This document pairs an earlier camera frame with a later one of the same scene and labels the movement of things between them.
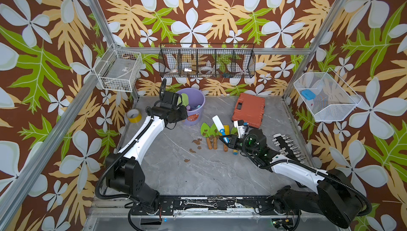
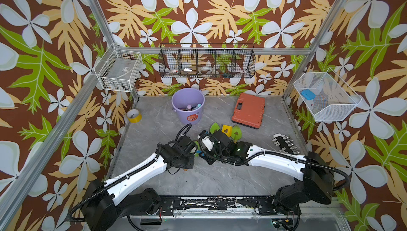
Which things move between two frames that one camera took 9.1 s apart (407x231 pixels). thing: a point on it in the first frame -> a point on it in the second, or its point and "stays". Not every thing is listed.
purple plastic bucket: (196, 103) stays
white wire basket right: (327, 96) stays
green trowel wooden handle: (205, 131) -> (197, 144)
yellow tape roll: (134, 115) stays
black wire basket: (206, 60) stays
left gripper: (184, 113) -> (191, 161)
